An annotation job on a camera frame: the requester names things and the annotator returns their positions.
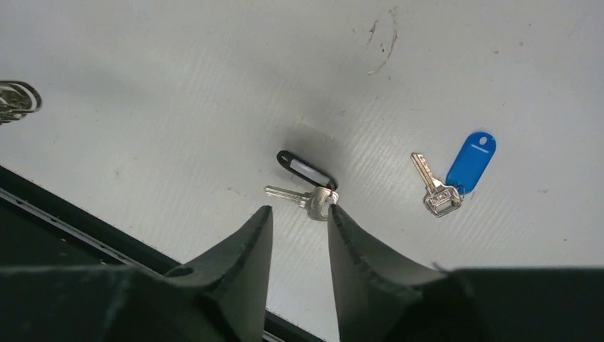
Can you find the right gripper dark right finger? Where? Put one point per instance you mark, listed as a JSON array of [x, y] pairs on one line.
[[381, 295]]

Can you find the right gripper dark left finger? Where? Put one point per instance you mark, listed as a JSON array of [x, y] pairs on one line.
[[51, 291]]

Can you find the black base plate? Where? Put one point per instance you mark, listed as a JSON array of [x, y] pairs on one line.
[[89, 234]]

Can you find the silver key with blue tag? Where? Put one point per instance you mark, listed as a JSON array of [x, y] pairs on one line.
[[472, 160]]

